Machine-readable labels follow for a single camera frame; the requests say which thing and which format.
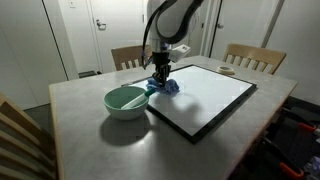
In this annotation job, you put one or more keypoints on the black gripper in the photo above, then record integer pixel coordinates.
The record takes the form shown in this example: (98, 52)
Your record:
(161, 60)

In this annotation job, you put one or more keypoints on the blue towel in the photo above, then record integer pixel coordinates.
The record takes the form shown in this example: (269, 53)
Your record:
(171, 86)

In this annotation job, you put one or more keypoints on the green bowl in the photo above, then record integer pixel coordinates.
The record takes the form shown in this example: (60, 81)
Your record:
(115, 102)

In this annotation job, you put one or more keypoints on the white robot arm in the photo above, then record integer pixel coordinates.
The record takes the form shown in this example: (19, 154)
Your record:
(169, 22)

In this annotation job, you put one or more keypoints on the black framed white board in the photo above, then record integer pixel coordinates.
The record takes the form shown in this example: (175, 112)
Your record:
(204, 99)

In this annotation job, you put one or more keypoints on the green white marker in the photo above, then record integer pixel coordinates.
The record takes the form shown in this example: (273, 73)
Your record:
(138, 99)

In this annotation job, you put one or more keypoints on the wooden chair near door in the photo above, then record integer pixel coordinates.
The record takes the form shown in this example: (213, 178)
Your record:
(125, 55)

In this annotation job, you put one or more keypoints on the round door knob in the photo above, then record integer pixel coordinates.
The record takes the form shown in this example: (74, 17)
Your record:
(220, 26)

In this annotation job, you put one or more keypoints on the wooden chair light back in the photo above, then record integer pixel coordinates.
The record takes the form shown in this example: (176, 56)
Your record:
(260, 56)

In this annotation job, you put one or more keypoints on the orange black clamp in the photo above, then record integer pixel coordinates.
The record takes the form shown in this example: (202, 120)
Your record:
(286, 165)
(303, 123)

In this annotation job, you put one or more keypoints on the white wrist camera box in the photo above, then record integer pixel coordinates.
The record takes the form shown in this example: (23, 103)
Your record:
(179, 52)

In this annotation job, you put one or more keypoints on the silver door handle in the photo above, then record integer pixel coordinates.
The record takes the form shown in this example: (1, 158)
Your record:
(101, 26)

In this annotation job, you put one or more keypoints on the white light switch plate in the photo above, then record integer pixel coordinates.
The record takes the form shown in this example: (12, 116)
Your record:
(72, 3)

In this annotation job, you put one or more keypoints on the wooden chair near camera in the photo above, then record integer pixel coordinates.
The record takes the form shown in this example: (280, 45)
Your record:
(27, 151)

